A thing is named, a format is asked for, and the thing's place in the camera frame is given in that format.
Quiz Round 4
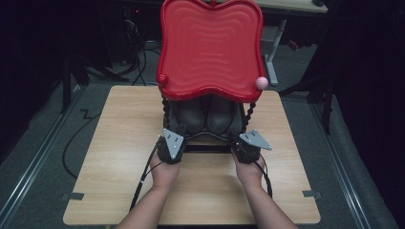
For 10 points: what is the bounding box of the right hand-held gripper black cable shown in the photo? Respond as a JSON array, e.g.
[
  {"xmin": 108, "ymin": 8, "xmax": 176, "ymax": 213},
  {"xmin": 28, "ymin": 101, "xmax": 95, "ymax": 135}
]
[{"xmin": 253, "ymin": 152, "xmax": 274, "ymax": 198}]

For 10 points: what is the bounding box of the black slipper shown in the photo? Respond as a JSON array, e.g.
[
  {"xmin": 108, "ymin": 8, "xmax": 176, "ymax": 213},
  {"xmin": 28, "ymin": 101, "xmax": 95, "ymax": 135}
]
[
  {"xmin": 206, "ymin": 94, "xmax": 237, "ymax": 135},
  {"xmin": 177, "ymin": 96, "xmax": 205, "ymax": 135}
]

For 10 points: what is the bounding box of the grey tape strip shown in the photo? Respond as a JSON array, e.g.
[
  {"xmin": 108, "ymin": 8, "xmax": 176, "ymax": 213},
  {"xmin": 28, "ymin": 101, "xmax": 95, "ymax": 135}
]
[
  {"xmin": 302, "ymin": 189, "xmax": 323, "ymax": 200},
  {"xmin": 61, "ymin": 192, "xmax": 86, "ymax": 201}
]

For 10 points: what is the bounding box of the hand-held gripper black cable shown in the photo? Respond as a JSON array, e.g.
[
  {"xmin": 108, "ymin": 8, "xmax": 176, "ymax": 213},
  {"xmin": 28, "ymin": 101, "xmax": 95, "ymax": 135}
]
[
  {"xmin": 129, "ymin": 142, "xmax": 164, "ymax": 213},
  {"xmin": 253, "ymin": 152, "xmax": 274, "ymax": 198}
]

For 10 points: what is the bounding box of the red wavy top tray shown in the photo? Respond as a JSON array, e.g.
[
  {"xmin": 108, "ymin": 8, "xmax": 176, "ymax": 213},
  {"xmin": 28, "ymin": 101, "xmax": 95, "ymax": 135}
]
[{"xmin": 156, "ymin": 0, "xmax": 267, "ymax": 155}]

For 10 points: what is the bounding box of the person's left hand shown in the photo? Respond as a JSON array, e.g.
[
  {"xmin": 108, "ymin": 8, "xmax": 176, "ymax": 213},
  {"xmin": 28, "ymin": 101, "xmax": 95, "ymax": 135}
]
[{"xmin": 149, "ymin": 154, "xmax": 182, "ymax": 193}]

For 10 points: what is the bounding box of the person's right hand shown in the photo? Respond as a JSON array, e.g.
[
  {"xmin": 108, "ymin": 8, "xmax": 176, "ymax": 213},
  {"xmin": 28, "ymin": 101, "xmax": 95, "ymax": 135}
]
[{"xmin": 231, "ymin": 150, "xmax": 266, "ymax": 189}]

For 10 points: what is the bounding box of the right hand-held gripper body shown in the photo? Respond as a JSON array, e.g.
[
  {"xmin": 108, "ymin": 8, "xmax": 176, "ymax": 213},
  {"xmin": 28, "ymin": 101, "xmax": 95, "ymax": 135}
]
[{"xmin": 231, "ymin": 129, "xmax": 273, "ymax": 165}]

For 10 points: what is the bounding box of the black computer tower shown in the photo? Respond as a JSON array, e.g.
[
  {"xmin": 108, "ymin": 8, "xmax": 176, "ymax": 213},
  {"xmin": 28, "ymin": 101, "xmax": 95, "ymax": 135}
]
[{"xmin": 119, "ymin": 5, "xmax": 146, "ymax": 63}]

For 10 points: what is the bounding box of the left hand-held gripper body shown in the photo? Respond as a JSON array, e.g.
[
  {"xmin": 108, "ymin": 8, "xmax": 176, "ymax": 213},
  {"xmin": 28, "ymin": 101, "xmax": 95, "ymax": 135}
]
[{"xmin": 157, "ymin": 127, "xmax": 185, "ymax": 165}]

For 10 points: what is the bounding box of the black metal stand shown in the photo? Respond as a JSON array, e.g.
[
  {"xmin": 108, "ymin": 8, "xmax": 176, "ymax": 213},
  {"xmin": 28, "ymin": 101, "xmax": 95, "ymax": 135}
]
[
  {"xmin": 279, "ymin": 71, "xmax": 336, "ymax": 135},
  {"xmin": 59, "ymin": 52, "xmax": 92, "ymax": 115}
]

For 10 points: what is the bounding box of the bundle of black cables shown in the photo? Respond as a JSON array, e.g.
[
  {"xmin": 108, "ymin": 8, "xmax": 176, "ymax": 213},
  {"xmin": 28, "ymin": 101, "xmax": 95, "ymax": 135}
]
[{"xmin": 122, "ymin": 18, "xmax": 161, "ymax": 87}]

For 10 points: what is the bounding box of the white desk with metal leg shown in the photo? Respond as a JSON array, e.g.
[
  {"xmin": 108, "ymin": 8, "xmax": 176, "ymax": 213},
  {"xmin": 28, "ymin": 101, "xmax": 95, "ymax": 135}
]
[{"xmin": 253, "ymin": 0, "xmax": 329, "ymax": 87}]

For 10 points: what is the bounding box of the black floor cable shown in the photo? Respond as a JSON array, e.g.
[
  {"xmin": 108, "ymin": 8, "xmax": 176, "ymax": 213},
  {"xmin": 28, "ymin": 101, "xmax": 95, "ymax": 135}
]
[{"xmin": 61, "ymin": 108, "xmax": 103, "ymax": 179}]

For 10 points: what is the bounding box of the left hand-held gripper black cable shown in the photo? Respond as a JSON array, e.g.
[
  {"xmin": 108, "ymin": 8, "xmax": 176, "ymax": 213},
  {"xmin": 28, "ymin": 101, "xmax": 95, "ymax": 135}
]
[{"xmin": 129, "ymin": 142, "xmax": 164, "ymax": 213}]

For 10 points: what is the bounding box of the metal floor rail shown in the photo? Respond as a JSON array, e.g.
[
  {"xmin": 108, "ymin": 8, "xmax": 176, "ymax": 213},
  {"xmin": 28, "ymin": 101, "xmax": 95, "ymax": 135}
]
[
  {"xmin": 309, "ymin": 100, "xmax": 372, "ymax": 229},
  {"xmin": 0, "ymin": 85, "xmax": 84, "ymax": 221}
]

